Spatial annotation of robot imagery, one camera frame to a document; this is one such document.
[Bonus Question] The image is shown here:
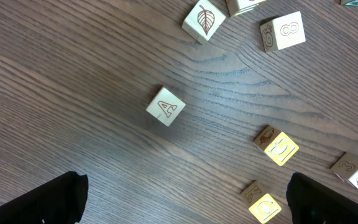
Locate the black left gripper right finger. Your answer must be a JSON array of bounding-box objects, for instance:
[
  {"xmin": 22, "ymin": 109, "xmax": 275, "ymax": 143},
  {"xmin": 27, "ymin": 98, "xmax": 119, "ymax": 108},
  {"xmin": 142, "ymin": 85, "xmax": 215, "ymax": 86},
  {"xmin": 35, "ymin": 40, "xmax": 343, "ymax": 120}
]
[{"xmin": 286, "ymin": 172, "xmax": 358, "ymax": 224}]

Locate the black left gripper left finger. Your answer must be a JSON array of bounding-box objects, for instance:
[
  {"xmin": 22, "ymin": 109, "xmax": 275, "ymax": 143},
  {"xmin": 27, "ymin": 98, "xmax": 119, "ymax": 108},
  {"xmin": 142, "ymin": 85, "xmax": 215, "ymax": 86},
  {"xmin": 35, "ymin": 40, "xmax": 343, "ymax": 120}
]
[{"xmin": 0, "ymin": 171, "xmax": 89, "ymax": 224}]

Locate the yellow number two block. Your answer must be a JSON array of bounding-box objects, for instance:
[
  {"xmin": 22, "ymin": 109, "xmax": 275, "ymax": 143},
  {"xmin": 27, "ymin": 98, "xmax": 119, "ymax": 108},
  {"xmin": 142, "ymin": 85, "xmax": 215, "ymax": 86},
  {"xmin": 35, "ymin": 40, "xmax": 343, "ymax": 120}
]
[{"xmin": 240, "ymin": 180, "xmax": 282, "ymax": 223}]

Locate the red-sided wooden block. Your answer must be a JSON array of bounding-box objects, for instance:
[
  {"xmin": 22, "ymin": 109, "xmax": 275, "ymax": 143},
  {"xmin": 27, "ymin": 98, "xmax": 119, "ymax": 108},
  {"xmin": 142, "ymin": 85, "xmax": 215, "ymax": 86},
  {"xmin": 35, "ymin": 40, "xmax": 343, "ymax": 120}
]
[{"xmin": 330, "ymin": 152, "xmax": 358, "ymax": 189}]

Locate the yellow umbrella wooden block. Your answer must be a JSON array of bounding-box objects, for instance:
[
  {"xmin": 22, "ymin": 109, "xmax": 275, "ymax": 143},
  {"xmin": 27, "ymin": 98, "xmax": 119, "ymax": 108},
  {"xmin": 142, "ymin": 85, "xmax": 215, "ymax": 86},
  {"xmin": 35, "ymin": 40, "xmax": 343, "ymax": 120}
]
[{"xmin": 253, "ymin": 126, "xmax": 299, "ymax": 166}]

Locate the teal-sided picture wooden block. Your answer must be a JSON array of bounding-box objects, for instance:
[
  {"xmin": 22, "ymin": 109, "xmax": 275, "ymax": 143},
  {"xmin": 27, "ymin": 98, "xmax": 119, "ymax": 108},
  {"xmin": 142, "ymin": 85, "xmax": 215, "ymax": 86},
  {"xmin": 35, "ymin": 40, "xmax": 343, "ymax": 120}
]
[{"xmin": 146, "ymin": 86, "xmax": 186, "ymax": 126}]

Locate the red U wooden block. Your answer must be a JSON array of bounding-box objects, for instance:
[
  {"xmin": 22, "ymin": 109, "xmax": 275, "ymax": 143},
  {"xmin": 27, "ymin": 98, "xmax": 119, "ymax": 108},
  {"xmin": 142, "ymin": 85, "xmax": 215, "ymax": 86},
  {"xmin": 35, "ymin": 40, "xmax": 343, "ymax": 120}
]
[{"xmin": 260, "ymin": 11, "xmax": 306, "ymax": 52}]

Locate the small plain wooden block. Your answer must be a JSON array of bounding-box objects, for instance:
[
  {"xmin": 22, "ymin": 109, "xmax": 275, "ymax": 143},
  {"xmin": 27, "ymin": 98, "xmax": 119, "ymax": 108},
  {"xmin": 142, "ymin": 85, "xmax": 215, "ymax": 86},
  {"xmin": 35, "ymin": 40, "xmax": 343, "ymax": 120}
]
[{"xmin": 226, "ymin": 0, "xmax": 266, "ymax": 17}]

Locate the leaf picture wooden block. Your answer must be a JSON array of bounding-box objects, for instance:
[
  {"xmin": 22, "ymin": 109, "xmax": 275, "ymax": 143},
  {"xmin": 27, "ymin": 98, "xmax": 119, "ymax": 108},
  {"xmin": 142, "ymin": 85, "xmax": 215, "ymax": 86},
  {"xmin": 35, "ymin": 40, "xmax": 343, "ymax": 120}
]
[{"xmin": 182, "ymin": 0, "xmax": 226, "ymax": 44}]

